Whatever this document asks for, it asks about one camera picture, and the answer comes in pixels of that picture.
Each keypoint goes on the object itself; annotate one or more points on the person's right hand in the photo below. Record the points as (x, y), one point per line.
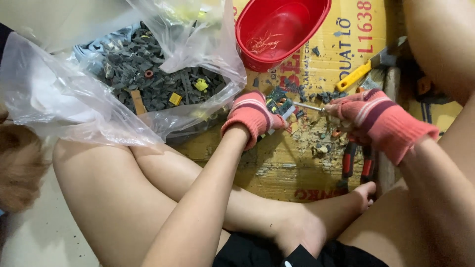
(378, 115)

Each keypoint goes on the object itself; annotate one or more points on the person's left hand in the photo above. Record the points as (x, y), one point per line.
(249, 113)

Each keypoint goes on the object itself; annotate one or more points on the person's right fingers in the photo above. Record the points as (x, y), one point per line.
(343, 107)

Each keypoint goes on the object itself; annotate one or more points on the person's left fingers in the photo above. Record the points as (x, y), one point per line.
(280, 124)

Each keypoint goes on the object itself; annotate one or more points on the green circuit board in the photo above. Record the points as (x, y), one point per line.
(279, 104)

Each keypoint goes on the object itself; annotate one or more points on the metal shaft screwdriver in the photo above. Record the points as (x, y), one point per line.
(308, 106)

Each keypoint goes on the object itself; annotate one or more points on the scattered dark plastic fragments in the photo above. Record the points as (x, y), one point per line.
(297, 89)

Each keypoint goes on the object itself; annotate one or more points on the yellow printed cardboard sheet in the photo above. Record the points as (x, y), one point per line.
(297, 170)

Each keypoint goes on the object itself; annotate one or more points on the wooden block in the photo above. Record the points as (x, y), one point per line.
(390, 85)

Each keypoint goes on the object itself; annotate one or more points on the red and black pliers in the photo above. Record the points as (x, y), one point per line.
(348, 163)

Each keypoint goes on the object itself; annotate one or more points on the yellow square component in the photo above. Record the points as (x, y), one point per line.
(201, 85)
(175, 99)

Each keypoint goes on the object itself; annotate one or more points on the red plastic basin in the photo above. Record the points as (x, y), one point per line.
(278, 26)

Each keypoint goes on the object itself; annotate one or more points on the person's right leg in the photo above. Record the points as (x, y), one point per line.
(438, 44)

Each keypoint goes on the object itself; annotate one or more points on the person's leg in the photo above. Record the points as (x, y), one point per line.
(122, 200)
(438, 44)

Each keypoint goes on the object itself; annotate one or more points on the black shorts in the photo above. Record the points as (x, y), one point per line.
(252, 252)

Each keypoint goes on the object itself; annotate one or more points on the heap of dark electronic scrap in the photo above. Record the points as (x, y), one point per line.
(148, 70)

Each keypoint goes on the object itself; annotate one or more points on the brown flat strip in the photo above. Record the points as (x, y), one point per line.
(138, 103)

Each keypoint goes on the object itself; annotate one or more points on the person's left leg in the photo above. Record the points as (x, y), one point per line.
(122, 200)

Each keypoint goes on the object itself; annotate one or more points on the clear plastic bag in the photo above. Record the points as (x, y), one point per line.
(55, 96)

